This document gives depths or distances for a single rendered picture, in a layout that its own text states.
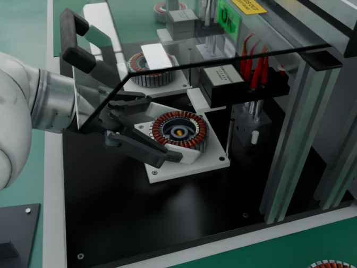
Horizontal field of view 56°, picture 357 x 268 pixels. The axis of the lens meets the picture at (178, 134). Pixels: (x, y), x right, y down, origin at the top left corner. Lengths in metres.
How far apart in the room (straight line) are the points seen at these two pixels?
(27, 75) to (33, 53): 2.22
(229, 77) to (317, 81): 0.23
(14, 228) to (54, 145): 0.88
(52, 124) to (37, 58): 2.14
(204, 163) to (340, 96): 0.25
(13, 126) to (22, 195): 1.37
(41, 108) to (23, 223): 1.11
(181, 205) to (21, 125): 0.31
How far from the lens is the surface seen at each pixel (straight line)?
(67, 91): 0.51
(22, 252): 1.50
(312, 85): 0.38
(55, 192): 0.65
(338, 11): 0.37
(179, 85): 0.79
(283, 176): 0.47
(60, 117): 0.51
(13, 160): 0.33
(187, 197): 0.57
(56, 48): 1.08
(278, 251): 0.57
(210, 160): 0.62
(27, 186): 1.72
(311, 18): 0.40
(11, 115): 0.34
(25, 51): 2.79
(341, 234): 0.62
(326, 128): 0.66
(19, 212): 1.62
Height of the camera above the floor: 1.23
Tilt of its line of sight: 43 degrees down
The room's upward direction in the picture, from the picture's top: straight up
